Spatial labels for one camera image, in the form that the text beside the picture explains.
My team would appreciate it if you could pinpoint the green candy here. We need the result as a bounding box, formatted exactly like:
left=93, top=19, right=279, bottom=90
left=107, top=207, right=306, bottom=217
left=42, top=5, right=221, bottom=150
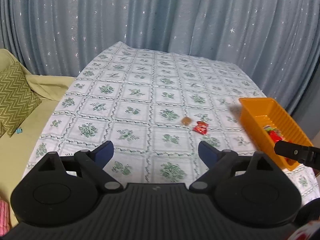
left=264, top=125, right=276, bottom=133

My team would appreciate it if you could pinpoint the person's right hand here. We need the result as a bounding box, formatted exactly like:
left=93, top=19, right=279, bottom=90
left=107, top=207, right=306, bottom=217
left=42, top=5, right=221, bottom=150
left=289, top=198, right=319, bottom=240

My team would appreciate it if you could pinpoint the red snack packet in tray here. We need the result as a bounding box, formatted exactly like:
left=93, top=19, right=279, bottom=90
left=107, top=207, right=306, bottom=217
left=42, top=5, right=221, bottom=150
left=267, top=130, right=284, bottom=143

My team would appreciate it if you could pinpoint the small red candy packet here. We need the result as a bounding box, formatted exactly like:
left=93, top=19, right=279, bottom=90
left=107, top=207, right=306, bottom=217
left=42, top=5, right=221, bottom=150
left=193, top=121, right=209, bottom=135

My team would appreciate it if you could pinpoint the brown clear-wrapped candy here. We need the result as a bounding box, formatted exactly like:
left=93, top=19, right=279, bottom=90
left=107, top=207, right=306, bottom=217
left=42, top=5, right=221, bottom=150
left=181, top=116, right=193, bottom=126

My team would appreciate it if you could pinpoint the orange plastic tray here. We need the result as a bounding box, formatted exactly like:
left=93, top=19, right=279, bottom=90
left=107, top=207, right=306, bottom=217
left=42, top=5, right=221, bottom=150
left=239, top=98, right=312, bottom=171

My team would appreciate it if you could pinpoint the light green sofa cover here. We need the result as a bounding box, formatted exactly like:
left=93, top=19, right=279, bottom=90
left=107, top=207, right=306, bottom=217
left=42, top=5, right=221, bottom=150
left=0, top=48, right=75, bottom=228

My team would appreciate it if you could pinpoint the floral white tablecloth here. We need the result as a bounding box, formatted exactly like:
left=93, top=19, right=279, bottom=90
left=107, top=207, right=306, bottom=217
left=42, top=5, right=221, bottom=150
left=22, top=41, right=320, bottom=207

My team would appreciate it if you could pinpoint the green zigzag cushion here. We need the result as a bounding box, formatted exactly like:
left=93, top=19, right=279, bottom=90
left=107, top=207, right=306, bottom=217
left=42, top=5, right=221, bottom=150
left=1, top=62, right=41, bottom=137

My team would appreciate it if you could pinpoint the pink striped cloth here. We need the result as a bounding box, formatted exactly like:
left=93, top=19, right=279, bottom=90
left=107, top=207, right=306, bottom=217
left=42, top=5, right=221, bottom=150
left=0, top=199, right=11, bottom=237

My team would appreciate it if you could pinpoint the blue star curtain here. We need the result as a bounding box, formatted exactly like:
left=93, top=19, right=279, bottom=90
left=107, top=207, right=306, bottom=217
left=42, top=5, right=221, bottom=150
left=1, top=0, right=319, bottom=112

